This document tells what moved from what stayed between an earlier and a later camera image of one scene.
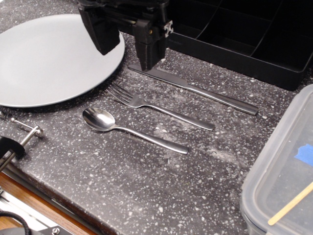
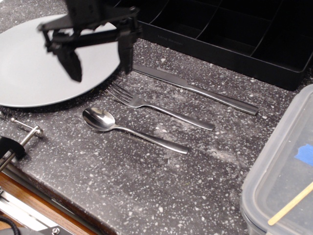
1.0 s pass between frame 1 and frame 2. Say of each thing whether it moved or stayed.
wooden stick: stayed
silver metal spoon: stayed
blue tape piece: stayed
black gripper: moved
